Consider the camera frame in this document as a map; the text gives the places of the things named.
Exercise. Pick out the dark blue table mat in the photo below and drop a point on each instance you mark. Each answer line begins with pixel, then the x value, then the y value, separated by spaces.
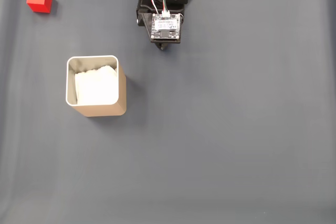
pixel 236 129

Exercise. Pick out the white tissue paper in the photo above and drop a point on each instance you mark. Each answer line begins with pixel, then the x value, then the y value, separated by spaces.
pixel 95 87

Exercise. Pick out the beige square metal box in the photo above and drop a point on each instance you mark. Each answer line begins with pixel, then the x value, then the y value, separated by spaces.
pixel 105 110

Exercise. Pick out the camera circuit board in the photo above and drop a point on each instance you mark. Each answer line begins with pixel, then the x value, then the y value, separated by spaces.
pixel 166 26

